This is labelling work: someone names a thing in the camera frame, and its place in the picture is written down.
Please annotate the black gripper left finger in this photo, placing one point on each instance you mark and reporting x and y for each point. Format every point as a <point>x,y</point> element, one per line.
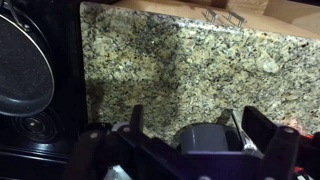
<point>137,117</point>

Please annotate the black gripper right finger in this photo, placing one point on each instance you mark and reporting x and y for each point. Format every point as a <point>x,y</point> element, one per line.
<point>257,128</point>

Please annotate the black electric stove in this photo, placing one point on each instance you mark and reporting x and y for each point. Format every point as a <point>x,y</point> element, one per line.
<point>68,86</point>

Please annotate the wooden lower kitchen cabinet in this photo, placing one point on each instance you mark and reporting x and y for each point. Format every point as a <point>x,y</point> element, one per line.
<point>266,16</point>

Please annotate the black nonstick frying pan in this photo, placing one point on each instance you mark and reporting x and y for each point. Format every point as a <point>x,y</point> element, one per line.
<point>20,63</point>

